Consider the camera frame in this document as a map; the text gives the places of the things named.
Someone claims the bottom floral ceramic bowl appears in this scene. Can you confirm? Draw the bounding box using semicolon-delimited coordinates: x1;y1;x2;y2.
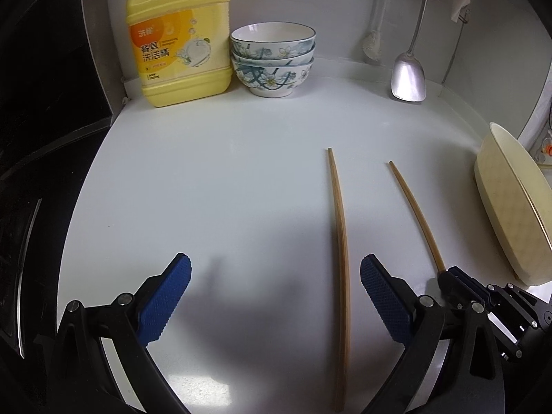
232;60;314;98

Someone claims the wooden chopstick six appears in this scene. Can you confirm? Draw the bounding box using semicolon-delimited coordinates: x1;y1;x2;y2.
388;161;446;274

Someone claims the gas valve with pipe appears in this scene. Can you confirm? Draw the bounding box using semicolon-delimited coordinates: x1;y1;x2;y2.
532;108;552;170

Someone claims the yellow dish soap bottle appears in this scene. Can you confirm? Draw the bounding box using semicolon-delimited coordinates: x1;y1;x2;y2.
126;0;233;108

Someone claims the large cream round basin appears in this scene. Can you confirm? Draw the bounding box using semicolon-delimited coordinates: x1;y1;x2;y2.
474;122;551;286

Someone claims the middle floral ceramic bowl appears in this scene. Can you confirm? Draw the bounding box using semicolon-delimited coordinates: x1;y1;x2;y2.
231;46;315;66

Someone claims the stainless steel spatula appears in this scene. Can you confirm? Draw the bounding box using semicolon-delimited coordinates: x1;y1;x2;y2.
390;0;427;103

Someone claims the wooden chopstick five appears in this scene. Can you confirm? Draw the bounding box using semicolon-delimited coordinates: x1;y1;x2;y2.
327;148;351;413

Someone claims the top floral ceramic bowl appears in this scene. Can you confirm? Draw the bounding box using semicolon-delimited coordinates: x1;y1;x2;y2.
230;21;316;59

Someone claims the floral ceramic bowl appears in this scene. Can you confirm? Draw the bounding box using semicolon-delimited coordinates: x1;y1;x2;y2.
231;46;315;66
230;21;316;59
232;60;314;98

